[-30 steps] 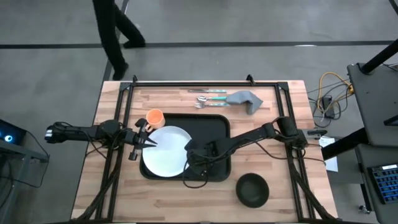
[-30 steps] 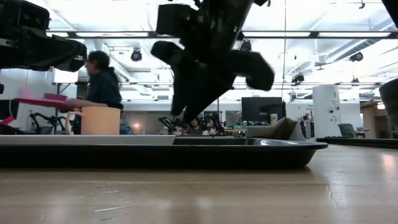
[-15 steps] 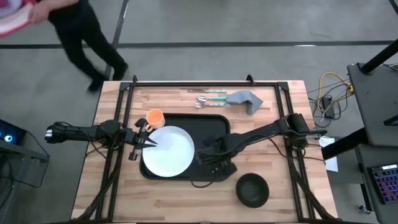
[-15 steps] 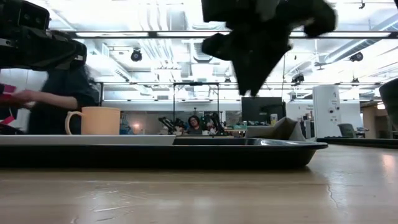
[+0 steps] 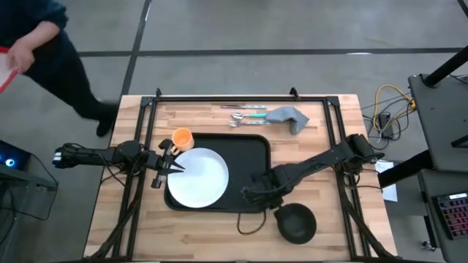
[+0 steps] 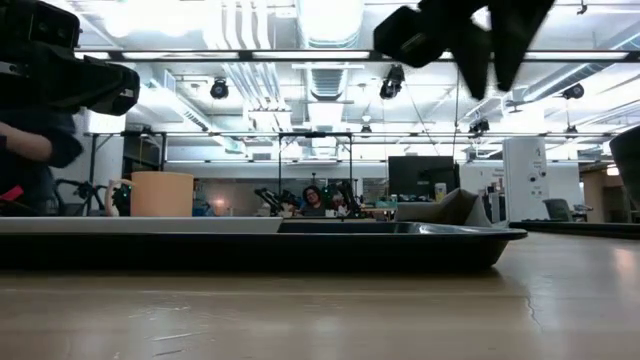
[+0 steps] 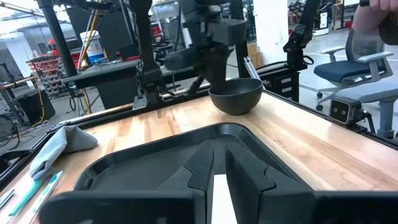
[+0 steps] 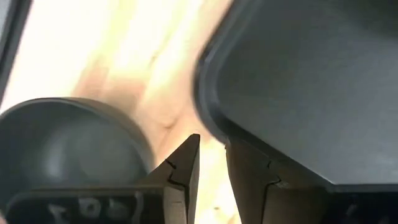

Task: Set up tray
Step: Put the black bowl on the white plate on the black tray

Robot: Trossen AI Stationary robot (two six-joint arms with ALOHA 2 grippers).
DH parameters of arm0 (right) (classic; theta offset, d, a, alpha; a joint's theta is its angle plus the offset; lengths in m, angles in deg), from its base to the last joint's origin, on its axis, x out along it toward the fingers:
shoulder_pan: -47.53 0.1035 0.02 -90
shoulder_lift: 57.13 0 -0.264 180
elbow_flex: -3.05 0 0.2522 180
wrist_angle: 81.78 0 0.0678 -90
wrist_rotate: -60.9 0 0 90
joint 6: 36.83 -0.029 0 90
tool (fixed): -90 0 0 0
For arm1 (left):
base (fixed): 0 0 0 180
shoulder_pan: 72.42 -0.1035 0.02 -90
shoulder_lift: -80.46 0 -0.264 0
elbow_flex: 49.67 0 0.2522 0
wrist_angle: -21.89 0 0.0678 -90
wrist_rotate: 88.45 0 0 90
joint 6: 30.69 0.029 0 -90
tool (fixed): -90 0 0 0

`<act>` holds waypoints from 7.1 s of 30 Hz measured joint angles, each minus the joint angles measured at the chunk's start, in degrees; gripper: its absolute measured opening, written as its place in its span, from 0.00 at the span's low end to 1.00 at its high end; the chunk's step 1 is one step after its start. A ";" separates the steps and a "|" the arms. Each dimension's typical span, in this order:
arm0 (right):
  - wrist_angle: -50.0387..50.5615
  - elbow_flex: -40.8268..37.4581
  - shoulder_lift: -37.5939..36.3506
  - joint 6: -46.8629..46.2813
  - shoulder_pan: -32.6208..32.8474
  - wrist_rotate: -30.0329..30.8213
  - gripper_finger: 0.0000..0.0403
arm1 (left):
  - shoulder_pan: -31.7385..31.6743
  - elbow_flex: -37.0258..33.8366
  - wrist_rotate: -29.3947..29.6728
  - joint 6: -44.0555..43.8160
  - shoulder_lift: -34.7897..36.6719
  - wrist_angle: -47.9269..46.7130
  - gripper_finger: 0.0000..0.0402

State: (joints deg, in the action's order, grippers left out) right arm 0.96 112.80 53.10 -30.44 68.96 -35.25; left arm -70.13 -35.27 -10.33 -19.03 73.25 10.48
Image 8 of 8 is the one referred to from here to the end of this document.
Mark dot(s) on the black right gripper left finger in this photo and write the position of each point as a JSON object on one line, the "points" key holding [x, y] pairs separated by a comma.
{"points": [[180, 186]]}

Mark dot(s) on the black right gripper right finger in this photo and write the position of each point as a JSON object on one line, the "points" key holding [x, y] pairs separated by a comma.
{"points": [[264, 193]]}

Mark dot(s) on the black plastic serving tray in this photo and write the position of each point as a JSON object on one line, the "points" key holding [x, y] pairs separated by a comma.
{"points": [[311, 93]]}

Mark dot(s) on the black round bowl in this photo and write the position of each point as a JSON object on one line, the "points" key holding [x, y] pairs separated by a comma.
{"points": [[62, 146]]}

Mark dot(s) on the black aluminium table frame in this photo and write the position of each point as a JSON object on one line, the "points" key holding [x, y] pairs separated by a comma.
{"points": [[11, 31]]}

